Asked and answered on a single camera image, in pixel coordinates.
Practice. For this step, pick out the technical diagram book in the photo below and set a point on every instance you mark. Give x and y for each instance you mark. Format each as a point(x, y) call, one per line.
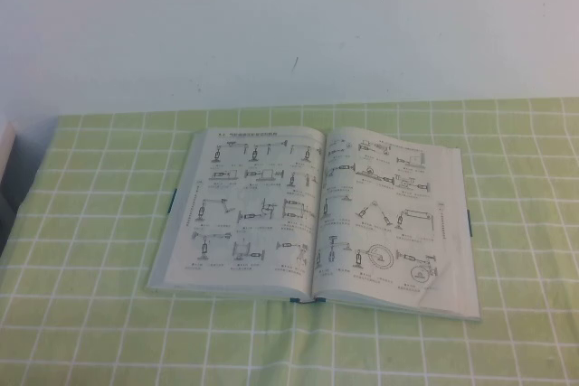
point(271, 205)

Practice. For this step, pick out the white box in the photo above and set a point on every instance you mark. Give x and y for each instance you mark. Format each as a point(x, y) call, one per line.
point(5, 151)

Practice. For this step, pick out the green white checked tablecloth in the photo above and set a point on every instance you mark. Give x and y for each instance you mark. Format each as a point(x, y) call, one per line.
point(90, 313)

